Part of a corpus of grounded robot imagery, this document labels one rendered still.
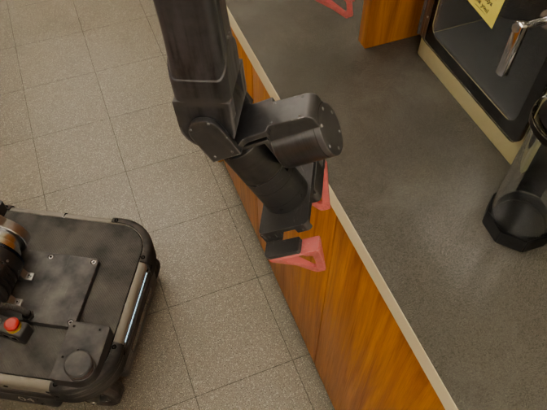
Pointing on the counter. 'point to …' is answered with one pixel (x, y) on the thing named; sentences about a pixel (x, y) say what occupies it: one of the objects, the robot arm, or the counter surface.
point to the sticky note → (487, 9)
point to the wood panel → (388, 21)
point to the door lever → (518, 41)
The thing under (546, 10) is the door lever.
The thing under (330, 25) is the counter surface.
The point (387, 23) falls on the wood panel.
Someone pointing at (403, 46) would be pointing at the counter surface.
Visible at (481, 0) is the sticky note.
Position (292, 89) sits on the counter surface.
